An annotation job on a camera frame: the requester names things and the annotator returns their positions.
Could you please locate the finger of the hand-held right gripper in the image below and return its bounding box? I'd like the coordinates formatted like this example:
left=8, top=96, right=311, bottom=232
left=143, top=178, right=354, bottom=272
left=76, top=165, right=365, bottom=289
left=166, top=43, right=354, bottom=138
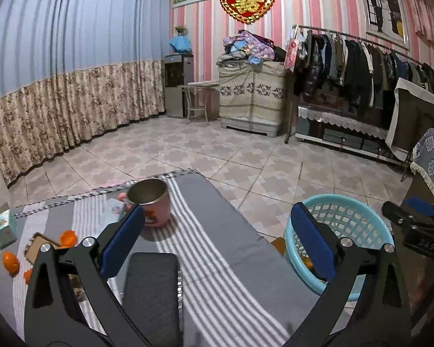
left=381, top=200, right=416, bottom=229
left=405, top=196, right=434, bottom=217

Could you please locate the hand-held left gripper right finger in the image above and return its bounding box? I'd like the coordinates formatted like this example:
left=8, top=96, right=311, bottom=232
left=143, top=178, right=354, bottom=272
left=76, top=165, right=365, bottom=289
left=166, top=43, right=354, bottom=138
left=291, top=202, right=411, bottom=347

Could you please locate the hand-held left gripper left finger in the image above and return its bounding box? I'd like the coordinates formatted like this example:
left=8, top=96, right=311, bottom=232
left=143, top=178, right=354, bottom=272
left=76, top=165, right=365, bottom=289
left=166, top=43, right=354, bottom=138
left=23, top=204, right=152, bottom=347

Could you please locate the white plastic packet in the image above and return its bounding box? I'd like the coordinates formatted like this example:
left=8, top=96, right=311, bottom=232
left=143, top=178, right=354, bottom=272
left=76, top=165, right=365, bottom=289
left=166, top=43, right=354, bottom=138
left=99, top=198, right=129, bottom=225

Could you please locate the teal plastic laundry basket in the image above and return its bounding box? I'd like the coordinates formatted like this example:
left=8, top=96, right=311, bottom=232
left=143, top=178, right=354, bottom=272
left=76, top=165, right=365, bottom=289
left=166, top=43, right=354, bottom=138
left=283, top=194, right=395, bottom=300

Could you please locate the orange half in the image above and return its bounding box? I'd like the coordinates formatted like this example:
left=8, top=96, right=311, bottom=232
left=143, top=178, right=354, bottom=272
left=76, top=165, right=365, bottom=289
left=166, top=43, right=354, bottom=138
left=2, top=252, right=20, bottom=273

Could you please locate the pink cartoon mug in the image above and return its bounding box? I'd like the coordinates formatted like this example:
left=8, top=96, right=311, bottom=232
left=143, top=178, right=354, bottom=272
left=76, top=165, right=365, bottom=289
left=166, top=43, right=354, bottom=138
left=117, top=178, right=172, bottom=228

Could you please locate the blue floral cloth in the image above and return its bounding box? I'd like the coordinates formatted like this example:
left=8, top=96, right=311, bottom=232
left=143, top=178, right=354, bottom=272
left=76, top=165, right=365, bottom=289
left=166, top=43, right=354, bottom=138
left=410, top=127, right=434, bottom=206

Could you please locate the black wallet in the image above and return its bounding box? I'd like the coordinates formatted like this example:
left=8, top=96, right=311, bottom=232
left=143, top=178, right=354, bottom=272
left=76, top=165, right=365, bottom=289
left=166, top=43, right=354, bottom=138
left=122, top=252, right=183, bottom=347

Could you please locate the brown phone case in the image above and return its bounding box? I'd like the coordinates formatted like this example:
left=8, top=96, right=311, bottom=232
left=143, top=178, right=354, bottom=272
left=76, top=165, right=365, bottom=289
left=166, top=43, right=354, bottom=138
left=25, top=233, right=64, bottom=263

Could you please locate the dark cover with white trim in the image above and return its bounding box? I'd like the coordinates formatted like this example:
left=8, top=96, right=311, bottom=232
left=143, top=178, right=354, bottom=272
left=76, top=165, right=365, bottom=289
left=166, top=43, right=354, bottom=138
left=385, top=77, right=434, bottom=181

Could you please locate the grey striped tablecloth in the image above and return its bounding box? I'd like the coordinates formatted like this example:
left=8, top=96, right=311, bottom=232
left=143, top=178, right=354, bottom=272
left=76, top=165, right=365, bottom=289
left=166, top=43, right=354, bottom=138
left=0, top=171, right=333, bottom=347

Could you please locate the low dark cabinet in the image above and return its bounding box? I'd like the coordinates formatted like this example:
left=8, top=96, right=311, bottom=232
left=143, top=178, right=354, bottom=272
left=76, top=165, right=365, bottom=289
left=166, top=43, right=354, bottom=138
left=295, top=105, right=402, bottom=160

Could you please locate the white lace cloth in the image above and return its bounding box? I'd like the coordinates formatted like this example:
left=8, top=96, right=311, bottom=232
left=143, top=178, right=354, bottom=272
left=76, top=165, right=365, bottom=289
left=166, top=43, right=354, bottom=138
left=297, top=105, right=396, bottom=140

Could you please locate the light blue tissue box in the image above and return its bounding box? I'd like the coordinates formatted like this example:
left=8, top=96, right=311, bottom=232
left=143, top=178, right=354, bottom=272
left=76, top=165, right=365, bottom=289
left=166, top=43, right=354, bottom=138
left=0, top=209, right=18, bottom=251

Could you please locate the row of hanging clothes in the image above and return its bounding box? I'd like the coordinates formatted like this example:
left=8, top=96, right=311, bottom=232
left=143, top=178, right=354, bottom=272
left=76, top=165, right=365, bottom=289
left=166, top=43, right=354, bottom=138
left=295, top=29, right=434, bottom=116

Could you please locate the cabinet with patterned cover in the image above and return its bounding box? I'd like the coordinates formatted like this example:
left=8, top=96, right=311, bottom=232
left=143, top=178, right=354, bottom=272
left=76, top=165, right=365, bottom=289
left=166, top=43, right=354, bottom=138
left=218, top=61, right=288, bottom=138

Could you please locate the grey water dispenser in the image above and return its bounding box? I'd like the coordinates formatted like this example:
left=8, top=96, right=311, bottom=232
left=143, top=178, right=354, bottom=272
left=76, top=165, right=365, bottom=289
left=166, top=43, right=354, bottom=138
left=164, top=54, right=195, bottom=118

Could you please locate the small round table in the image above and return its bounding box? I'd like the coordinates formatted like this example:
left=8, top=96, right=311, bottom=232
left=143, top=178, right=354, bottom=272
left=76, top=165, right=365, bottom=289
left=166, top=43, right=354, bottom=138
left=177, top=82, right=219, bottom=123

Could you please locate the pink valance curtain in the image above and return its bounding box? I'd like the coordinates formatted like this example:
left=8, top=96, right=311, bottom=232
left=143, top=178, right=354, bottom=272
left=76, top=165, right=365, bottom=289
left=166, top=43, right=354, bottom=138
left=407, top=0, right=434, bottom=55

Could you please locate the metal clothes rack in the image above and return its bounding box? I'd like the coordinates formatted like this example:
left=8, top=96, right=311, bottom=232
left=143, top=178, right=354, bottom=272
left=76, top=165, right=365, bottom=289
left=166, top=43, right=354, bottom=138
left=286, top=25, right=434, bottom=145

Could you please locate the pink hanging bag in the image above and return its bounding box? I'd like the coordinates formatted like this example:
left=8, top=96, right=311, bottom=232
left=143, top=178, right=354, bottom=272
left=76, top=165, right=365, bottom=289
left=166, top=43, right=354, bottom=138
left=284, top=31, right=299, bottom=71

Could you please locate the blue floral curtain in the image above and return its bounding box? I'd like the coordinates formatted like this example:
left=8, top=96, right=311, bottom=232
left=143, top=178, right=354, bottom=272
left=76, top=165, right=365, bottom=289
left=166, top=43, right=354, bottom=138
left=0, top=0, right=170, bottom=189

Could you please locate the pile of clothes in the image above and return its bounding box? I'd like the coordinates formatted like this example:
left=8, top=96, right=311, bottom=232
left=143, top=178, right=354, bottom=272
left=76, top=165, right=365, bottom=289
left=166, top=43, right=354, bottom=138
left=217, top=29, right=288, bottom=65

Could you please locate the framed window poster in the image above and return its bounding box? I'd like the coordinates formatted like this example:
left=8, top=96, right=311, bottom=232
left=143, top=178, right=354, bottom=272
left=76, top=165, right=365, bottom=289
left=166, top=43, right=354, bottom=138
left=356, top=0, right=409, bottom=49

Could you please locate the blue cloth bag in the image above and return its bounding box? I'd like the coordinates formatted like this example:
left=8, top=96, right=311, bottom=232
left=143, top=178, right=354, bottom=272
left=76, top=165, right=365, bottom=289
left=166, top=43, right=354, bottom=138
left=169, top=35, right=192, bottom=54

